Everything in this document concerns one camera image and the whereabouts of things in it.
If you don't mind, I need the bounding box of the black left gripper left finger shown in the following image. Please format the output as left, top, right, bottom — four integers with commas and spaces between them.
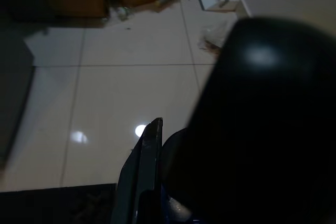
110, 117, 164, 224

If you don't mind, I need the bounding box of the clear plastic wrap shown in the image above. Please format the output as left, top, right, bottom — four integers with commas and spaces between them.
198, 23, 232, 51

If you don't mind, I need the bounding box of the large black floor mat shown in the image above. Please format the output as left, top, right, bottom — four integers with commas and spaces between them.
0, 182, 119, 224

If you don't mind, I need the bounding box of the clear plastic bottle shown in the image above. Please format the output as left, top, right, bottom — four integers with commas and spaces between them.
115, 6, 132, 20

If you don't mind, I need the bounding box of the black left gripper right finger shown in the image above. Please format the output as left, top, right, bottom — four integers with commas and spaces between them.
181, 16, 336, 224

